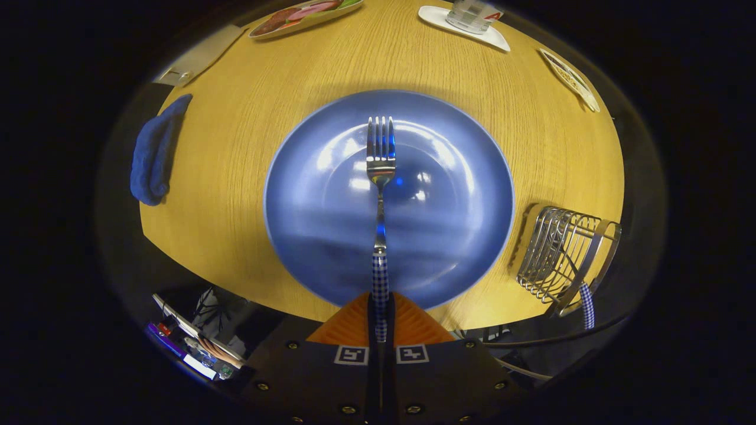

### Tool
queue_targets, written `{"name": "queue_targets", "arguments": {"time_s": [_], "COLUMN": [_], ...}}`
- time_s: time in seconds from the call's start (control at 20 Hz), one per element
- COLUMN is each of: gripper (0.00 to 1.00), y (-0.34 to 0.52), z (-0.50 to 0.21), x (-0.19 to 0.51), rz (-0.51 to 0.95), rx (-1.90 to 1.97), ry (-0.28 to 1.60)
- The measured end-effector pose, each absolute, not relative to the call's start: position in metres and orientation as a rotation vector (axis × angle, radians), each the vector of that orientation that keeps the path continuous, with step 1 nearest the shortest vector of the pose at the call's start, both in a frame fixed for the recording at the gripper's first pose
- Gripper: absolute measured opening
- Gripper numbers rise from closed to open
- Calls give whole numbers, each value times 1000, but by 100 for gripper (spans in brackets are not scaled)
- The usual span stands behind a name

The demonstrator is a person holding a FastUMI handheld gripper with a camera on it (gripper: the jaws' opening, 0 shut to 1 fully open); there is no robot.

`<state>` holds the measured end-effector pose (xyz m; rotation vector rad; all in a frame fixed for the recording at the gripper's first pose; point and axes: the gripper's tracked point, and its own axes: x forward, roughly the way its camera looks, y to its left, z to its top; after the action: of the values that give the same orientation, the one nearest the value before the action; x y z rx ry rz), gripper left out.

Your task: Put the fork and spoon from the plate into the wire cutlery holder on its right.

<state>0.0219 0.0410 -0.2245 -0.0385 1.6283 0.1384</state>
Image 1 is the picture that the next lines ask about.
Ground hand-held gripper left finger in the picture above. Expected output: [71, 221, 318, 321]
[244, 292, 379, 425]

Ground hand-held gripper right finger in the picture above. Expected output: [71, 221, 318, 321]
[383, 292, 522, 425]

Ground spoon with checkered handle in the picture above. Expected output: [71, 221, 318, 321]
[578, 282, 596, 331]

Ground fork with checkered handle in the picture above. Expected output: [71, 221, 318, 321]
[366, 115, 397, 344]

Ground electronic devices on floor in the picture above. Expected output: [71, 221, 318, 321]
[145, 292, 247, 382]

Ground blue round plate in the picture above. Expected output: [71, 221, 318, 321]
[263, 89, 516, 311]

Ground blue folded cloth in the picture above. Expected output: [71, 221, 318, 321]
[129, 93, 194, 207]

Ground white divided snack dish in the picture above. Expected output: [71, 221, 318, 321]
[538, 47, 601, 113]

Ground white toaster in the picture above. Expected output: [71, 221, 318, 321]
[154, 24, 246, 89]

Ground white square coaster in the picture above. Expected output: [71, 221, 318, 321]
[418, 5, 511, 53]

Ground grey plate of food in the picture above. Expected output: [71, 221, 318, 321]
[248, 0, 364, 41]

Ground black cable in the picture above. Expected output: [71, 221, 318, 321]
[481, 315, 630, 350]

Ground metal wire cutlery basket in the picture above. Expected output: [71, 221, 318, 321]
[509, 203, 623, 319]

